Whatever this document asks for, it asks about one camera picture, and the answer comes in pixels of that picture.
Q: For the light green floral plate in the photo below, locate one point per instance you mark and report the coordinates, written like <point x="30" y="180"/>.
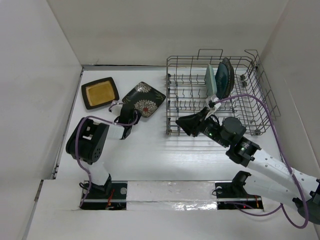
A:
<point x="210" y="81"/>

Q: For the round cream plate metallic rim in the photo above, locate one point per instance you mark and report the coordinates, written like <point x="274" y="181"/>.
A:
<point x="231" y="78"/>

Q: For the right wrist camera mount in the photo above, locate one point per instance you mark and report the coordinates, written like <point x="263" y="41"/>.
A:
<point x="212" y="103"/>

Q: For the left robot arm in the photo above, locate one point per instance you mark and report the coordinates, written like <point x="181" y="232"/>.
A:
<point x="87" y="141"/>

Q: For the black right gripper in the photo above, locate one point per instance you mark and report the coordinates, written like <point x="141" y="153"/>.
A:
<point x="193" y="123"/>

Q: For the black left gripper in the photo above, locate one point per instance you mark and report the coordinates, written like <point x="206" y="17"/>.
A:
<point x="139" y="114"/>

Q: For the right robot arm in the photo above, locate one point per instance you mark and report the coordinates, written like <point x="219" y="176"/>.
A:
<point x="292" y="188"/>

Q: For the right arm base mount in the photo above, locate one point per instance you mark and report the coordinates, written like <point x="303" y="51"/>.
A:
<point x="232" y="197"/>

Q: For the square teal plate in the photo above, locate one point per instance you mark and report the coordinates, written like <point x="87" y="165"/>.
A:
<point x="222" y="79"/>

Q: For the grey wire dish rack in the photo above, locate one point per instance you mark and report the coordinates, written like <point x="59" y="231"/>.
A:
<point x="186" y="92"/>

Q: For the square yellow brown plate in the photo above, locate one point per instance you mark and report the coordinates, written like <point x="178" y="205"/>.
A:
<point x="99" y="93"/>

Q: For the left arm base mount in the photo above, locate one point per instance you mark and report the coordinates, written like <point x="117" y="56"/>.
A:
<point x="114" y="199"/>

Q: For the square black floral plate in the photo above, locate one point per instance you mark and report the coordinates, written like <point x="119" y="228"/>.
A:
<point x="144" y="98"/>

